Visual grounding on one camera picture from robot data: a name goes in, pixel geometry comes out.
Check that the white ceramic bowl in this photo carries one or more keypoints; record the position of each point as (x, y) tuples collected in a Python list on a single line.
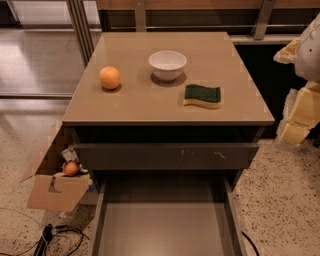
[(167, 66)]

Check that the crumpled packet in box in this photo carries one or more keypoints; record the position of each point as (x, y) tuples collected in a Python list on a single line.
[(69, 155)]

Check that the open grey middle drawer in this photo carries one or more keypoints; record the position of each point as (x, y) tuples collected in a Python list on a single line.
[(166, 216)]

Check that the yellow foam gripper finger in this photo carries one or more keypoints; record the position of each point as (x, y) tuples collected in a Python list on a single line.
[(301, 114), (287, 55)]

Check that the orange fruit in box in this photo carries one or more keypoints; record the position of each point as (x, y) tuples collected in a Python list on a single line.
[(71, 169)]

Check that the black power strip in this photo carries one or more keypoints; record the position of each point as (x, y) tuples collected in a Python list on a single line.
[(44, 240)]

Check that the orange fruit on cabinet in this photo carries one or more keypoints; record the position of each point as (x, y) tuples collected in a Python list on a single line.
[(109, 77)]

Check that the open cardboard box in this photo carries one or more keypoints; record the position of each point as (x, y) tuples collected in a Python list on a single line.
[(52, 189)]

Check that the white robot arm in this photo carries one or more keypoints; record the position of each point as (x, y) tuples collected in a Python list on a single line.
[(307, 63)]

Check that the green and yellow sponge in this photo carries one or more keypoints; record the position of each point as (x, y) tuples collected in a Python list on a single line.
[(202, 96)]

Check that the grey drawer cabinet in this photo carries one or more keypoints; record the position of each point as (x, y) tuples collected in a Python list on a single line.
[(143, 109)]

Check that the grey top drawer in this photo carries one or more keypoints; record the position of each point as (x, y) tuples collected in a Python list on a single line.
[(166, 156)]

